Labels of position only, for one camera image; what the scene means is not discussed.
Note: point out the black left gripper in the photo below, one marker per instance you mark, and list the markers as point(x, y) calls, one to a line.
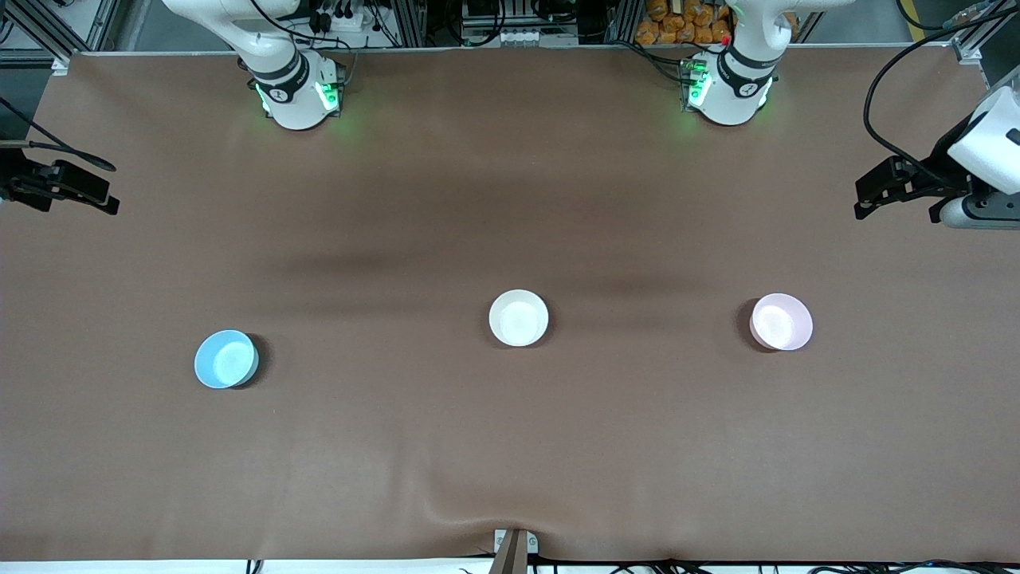
point(945, 166)

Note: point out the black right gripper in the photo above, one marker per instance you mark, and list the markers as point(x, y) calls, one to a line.
point(14, 178)

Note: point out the pink bowl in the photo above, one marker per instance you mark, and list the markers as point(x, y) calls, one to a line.
point(781, 323)

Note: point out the blue bowl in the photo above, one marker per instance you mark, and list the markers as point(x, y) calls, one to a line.
point(225, 360)

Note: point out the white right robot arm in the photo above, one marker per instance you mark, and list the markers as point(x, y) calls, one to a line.
point(295, 104)

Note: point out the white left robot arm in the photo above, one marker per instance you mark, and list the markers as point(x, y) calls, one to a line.
point(733, 100)

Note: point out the white bowl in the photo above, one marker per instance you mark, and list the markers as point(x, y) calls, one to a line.
point(518, 319)

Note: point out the orange snack bag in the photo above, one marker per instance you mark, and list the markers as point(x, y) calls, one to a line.
point(677, 24)

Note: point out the white power strip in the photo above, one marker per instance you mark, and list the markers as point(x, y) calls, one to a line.
point(351, 22)

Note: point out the white terminal strip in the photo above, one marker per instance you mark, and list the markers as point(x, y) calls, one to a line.
point(510, 37)

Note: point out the brown table mat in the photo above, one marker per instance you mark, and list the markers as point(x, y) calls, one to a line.
point(510, 446)

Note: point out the aluminium frame post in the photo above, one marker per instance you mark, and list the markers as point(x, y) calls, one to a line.
point(48, 36)
point(976, 36)
point(620, 20)
point(408, 20)

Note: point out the grey metal bracket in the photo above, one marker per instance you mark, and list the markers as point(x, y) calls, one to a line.
point(532, 544)

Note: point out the brown camera mount post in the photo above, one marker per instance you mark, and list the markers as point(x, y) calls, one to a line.
point(510, 558)

